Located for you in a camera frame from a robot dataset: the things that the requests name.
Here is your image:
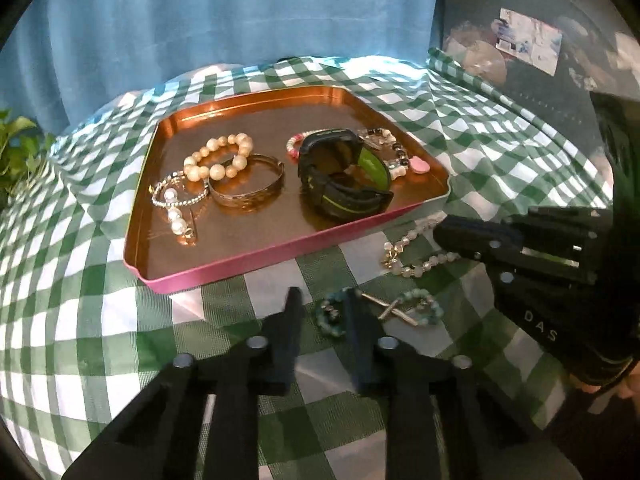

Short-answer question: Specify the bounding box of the large pearl bead bracelet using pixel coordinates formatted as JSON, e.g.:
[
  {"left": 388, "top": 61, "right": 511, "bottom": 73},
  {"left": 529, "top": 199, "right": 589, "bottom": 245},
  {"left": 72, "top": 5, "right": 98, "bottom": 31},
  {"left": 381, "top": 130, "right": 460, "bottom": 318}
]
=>
[{"left": 182, "top": 132, "right": 254, "bottom": 184}]

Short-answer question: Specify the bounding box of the white crystal bead bracelet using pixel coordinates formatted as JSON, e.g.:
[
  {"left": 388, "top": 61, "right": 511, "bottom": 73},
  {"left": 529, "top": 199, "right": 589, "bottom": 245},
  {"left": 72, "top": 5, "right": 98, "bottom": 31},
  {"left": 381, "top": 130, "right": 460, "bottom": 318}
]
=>
[{"left": 382, "top": 212, "right": 464, "bottom": 279}]

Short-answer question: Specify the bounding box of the copper metal tray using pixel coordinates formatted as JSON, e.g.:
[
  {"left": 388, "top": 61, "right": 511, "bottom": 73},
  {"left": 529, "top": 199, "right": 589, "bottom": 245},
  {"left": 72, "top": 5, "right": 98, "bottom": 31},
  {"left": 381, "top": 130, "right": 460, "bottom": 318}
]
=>
[{"left": 122, "top": 85, "right": 451, "bottom": 295}]

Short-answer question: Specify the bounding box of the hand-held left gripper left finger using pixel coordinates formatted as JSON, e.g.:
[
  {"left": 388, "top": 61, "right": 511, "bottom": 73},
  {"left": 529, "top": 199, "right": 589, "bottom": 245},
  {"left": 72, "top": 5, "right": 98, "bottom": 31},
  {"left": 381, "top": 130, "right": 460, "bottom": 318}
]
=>
[{"left": 60, "top": 287, "right": 303, "bottom": 480}]

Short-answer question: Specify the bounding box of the gold bangle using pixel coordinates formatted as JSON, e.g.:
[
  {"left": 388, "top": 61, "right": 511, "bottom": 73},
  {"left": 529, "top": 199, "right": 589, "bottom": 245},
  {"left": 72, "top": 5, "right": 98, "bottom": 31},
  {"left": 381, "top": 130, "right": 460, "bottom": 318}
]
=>
[{"left": 207, "top": 153, "right": 286, "bottom": 211}]

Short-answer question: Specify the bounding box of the blue curtain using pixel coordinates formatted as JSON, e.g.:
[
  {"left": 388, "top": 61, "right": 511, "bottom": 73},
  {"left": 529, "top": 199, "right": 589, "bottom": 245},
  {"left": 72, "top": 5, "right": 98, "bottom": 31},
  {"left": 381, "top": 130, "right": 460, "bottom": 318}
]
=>
[{"left": 0, "top": 0, "right": 442, "bottom": 134}]

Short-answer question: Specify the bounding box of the black white heart bracelet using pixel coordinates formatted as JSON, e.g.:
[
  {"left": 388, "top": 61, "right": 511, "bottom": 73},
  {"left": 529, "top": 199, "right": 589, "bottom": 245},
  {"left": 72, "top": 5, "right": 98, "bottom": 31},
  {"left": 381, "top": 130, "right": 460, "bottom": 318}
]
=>
[{"left": 357, "top": 127, "right": 431, "bottom": 181}]

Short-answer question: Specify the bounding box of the green white checkered tablecloth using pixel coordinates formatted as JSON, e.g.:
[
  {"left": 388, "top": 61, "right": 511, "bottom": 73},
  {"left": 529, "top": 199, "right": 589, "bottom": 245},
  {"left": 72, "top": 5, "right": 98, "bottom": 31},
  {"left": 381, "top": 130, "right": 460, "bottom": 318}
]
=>
[{"left": 0, "top": 47, "right": 617, "bottom": 480}]

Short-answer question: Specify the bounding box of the white paper sticker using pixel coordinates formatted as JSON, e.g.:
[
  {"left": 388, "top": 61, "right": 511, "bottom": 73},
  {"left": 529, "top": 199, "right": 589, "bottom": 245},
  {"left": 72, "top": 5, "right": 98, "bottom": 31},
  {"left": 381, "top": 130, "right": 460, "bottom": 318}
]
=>
[{"left": 492, "top": 8, "right": 564, "bottom": 76}]

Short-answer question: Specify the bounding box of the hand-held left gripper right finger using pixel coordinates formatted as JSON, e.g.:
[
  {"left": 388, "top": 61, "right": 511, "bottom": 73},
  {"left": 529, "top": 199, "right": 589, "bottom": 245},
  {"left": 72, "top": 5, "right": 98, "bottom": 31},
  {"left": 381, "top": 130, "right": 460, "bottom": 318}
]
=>
[{"left": 345, "top": 289, "right": 551, "bottom": 480}]

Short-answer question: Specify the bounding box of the silver pearl chain bracelet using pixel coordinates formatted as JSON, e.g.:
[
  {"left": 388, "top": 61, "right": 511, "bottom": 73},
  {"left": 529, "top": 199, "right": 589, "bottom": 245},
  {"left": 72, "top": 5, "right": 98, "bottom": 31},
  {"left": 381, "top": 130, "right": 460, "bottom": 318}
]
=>
[{"left": 150, "top": 170, "right": 211, "bottom": 247}]

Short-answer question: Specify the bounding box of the dark cabinet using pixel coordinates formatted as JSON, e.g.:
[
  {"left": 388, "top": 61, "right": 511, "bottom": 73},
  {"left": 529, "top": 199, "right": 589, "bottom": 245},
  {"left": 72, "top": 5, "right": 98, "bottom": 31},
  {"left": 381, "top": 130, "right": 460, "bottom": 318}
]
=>
[{"left": 427, "top": 0, "right": 640, "bottom": 161}]

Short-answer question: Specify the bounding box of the pink white bead bracelet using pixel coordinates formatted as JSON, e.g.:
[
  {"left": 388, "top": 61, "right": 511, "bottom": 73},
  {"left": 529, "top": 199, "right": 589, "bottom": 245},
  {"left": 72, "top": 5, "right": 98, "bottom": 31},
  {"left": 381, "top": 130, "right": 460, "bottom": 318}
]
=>
[{"left": 285, "top": 131, "right": 321, "bottom": 161}]

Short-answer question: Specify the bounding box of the green bead cross bracelet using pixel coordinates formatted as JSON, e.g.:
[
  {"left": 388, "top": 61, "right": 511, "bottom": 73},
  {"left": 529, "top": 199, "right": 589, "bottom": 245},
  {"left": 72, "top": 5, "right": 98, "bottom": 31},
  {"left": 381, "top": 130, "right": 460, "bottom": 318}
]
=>
[{"left": 315, "top": 287, "right": 444, "bottom": 334}]

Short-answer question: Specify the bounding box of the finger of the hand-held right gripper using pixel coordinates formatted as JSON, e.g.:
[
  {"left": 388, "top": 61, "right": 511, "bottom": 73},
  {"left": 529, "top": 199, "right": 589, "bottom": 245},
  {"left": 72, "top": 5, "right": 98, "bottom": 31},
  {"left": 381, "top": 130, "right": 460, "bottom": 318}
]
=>
[
  {"left": 433, "top": 228, "right": 599, "bottom": 287},
  {"left": 446, "top": 207, "right": 612, "bottom": 244}
]

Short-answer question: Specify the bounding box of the potted green plant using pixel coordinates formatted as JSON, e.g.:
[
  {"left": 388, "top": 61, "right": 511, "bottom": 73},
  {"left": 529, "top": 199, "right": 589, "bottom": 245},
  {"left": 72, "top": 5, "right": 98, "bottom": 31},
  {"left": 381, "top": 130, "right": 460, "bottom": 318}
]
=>
[{"left": 0, "top": 110, "right": 57, "bottom": 207}]

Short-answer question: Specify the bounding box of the black green wristwatch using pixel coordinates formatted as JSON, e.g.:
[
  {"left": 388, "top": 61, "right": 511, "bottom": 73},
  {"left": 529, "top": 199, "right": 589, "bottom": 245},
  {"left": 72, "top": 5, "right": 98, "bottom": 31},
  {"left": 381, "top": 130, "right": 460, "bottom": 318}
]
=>
[{"left": 297, "top": 128, "right": 395, "bottom": 221}]

